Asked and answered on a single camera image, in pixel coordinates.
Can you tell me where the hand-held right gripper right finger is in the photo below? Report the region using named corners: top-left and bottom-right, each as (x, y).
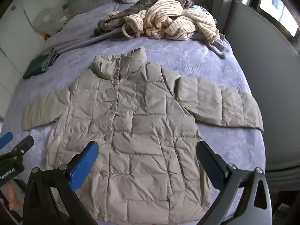
top-left (196, 141), bottom-right (272, 225)

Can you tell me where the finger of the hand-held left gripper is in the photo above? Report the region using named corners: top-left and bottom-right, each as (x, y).
top-left (0, 132), bottom-right (14, 149)
top-left (0, 135), bottom-right (35, 163)

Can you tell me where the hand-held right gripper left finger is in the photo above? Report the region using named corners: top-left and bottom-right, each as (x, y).
top-left (22, 141), bottom-right (99, 225)

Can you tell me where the beige puffer jacket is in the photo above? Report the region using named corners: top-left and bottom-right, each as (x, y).
top-left (22, 47), bottom-right (264, 222)

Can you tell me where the person's left hand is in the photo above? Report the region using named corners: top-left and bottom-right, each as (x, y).
top-left (0, 184), bottom-right (21, 212)

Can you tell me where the dark green folded garment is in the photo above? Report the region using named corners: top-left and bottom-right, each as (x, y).
top-left (23, 47), bottom-right (61, 80)

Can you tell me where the grey-purple cloth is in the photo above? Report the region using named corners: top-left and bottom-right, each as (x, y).
top-left (194, 31), bottom-right (229, 59)

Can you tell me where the white round fan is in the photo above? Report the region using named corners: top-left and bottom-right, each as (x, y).
top-left (33, 8), bottom-right (65, 37)

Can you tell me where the teal garment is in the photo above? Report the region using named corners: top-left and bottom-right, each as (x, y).
top-left (191, 4), bottom-right (211, 13)

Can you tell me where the grey-brown fuzzy garment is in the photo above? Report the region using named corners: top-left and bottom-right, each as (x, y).
top-left (94, 0), bottom-right (195, 37)

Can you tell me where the window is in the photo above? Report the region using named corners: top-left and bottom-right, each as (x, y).
top-left (250, 0), bottom-right (300, 37)

